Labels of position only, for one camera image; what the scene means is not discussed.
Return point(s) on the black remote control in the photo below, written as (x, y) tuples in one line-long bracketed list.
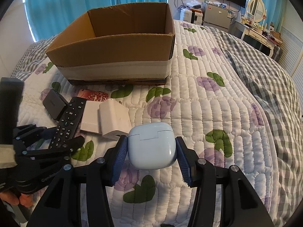
[(68, 123)]

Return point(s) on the brown cardboard box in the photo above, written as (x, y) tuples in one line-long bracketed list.
[(129, 43)]

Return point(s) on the oval vanity mirror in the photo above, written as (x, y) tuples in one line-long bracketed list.
[(257, 9)]

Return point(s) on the white floral quilt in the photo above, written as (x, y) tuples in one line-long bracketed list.
[(206, 104)]

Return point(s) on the white rectangular box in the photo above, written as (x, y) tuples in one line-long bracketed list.
[(91, 118)]

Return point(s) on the light blue earbuds case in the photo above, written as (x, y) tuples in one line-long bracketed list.
[(152, 146)]

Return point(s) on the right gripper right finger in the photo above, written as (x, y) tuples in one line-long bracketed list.
[(240, 204)]

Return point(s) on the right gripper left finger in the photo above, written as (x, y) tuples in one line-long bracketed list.
[(60, 204)]

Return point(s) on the white louvered wardrobe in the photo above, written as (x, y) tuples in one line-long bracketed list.
[(291, 33)]

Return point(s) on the grey checkered bedsheet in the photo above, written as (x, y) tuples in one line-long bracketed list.
[(266, 80)]

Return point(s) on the silver mini fridge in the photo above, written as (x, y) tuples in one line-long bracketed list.
[(217, 17)]

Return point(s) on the white charger adapter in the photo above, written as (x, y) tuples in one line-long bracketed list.
[(114, 119)]

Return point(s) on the blue corner curtain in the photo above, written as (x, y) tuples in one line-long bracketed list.
[(275, 12)]

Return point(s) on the white dressing table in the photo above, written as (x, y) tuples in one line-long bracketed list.
[(241, 30)]

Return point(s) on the person's left hand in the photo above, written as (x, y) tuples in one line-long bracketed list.
[(11, 198)]

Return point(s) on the red patterned card box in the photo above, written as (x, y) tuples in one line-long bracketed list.
[(93, 95)]

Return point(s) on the small black box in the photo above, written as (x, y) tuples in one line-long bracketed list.
[(55, 104)]

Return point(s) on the white suitcase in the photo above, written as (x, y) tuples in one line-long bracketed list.
[(191, 16)]

